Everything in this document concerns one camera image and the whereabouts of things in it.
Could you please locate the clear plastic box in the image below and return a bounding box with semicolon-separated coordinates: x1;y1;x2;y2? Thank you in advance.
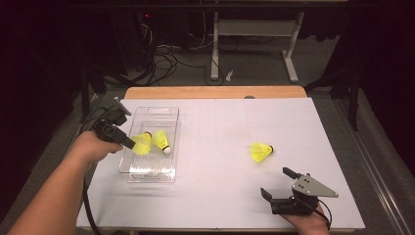
118;106;181;184

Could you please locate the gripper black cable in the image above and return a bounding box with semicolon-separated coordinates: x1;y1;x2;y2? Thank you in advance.
78;106;114;235
315;199;334;230

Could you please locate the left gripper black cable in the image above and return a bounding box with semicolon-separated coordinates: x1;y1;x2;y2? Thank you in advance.
78;106;114;235

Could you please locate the person's left hand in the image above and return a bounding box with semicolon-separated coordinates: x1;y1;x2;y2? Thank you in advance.
69;129;125;168

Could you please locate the white metal desk frame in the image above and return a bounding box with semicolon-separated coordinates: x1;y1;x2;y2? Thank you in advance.
209;11;306;84

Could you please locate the black stand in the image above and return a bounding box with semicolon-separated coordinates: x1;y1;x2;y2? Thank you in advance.
304;65;362;132
78;63;131;124

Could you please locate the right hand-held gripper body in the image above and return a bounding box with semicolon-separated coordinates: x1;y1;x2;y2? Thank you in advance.
269;172;340;217

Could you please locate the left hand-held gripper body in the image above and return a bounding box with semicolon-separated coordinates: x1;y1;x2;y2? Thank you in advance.
92;96;132;144

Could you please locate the person's right hand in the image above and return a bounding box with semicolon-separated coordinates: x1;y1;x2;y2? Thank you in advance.
281;205;331;231

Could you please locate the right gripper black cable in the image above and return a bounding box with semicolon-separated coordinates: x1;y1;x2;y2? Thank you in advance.
315;199;334;230

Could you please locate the bundle of floor cables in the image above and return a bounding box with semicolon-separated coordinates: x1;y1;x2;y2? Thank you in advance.
130;23;209;86

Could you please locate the wooden table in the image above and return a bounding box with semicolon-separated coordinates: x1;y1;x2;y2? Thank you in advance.
97;85;356;234

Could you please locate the yellow shuttlecock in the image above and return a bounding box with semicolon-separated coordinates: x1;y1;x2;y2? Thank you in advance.
130;130;154;157
150;129;172;156
250;142;275;164

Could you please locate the white board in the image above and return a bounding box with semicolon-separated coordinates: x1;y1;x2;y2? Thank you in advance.
76;97;366;231

